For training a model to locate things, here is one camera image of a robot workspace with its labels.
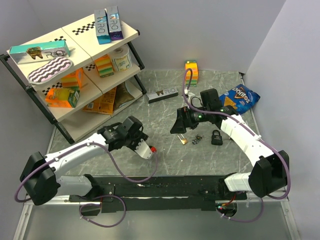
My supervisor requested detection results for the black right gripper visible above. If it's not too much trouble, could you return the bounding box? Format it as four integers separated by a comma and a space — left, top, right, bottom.
170, 104, 211, 134

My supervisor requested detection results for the small brass padlock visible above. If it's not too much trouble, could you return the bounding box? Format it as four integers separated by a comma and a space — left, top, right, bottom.
177, 134, 188, 145

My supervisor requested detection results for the black padlock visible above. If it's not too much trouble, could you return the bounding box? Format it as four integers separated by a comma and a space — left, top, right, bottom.
211, 129, 223, 146

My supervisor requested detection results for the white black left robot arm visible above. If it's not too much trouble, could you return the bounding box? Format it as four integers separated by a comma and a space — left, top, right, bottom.
20, 116, 153, 206

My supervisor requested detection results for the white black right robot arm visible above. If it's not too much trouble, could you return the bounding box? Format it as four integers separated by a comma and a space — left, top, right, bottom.
170, 88, 291, 199

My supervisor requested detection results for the silver toothpaste box on table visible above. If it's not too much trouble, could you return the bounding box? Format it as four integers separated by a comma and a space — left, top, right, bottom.
147, 87, 179, 104

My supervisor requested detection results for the brown pouch bottom shelf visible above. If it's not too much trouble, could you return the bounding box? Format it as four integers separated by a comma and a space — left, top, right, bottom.
113, 82, 135, 110

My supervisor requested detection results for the orange box bottom shelf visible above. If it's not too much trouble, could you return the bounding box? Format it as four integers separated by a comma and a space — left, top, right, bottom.
82, 87, 117, 115

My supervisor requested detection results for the sponge pack on table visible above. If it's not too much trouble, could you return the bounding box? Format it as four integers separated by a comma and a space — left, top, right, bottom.
184, 60, 199, 87

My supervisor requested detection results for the blue Doritos chip bag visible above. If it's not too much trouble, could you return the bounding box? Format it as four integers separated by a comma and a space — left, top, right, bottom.
219, 84, 261, 115

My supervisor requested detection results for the toilet paper roll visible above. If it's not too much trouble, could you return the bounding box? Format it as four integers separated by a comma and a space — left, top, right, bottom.
108, 45, 132, 72

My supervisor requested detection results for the beige black shelf rack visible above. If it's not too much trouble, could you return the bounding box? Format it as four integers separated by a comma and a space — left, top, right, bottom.
0, 14, 147, 144

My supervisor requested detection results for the sponge pack middle shelf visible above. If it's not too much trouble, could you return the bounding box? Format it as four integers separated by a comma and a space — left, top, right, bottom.
94, 54, 114, 78

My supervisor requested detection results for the orange green snack box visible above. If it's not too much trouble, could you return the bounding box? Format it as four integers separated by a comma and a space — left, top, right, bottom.
45, 87, 80, 108

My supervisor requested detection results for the orange sponge pack left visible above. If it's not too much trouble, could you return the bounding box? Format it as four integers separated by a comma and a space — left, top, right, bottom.
60, 67, 84, 88

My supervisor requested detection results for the pink grey striped sponge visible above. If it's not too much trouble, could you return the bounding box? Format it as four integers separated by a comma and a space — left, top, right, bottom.
27, 56, 73, 85

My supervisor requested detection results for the purple toothpaste box standing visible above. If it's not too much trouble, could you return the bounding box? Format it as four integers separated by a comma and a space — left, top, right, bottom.
106, 6, 124, 41

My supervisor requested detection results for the blue toothpaste box standing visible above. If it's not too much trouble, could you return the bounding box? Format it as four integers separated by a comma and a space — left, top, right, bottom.
94, 9, 112, 45

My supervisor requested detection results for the teal toothpaste box lying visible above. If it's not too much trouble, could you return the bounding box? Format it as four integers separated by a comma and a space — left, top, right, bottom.
8, 40, 70, 64

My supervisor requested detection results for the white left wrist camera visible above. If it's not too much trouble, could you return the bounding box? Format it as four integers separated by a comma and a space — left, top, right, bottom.
134, 139, 157, 159

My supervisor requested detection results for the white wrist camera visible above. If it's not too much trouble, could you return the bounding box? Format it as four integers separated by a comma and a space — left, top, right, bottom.
184, 89, 195, 102
134, 139, 157, 159

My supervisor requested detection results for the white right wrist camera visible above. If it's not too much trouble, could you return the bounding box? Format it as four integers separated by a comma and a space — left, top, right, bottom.
184, 89, 195, 102

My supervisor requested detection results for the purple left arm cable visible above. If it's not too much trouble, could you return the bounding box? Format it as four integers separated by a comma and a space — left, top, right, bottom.
13, 142, 159, 203

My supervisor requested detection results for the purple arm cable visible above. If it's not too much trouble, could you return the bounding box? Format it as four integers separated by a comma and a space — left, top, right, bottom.
13, 142, 159, 203
181, 68, 292, 200

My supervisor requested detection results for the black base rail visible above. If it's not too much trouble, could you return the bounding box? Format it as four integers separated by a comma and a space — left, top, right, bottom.
69, 175, 247, 213

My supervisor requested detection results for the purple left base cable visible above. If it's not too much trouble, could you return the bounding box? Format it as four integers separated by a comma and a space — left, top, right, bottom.
78, 194, 127, 228

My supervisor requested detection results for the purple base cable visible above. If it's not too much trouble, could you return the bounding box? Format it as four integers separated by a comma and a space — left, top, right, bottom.
78, 194, 127, 228
216, 199, 265, 224

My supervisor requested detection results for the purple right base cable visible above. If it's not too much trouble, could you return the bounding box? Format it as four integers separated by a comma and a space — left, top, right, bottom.
216, 199, 265, 224

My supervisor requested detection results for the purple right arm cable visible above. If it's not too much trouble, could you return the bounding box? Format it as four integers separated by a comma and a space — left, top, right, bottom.
181, 68, 292, 200

